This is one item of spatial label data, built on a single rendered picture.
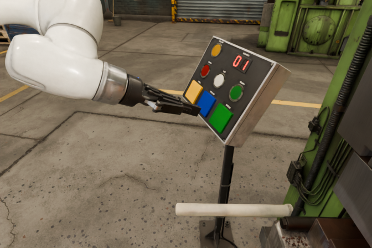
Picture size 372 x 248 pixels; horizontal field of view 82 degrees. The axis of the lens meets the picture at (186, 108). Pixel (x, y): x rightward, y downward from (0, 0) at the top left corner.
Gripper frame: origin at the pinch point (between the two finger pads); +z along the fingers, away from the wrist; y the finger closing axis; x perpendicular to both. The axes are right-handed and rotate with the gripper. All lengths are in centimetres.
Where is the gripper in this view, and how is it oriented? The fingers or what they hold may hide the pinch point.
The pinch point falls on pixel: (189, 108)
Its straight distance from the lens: 61.5
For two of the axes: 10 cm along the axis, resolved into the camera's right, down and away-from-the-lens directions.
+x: 4.6, -8.4, -2.8
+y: 4.1, 4.8, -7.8
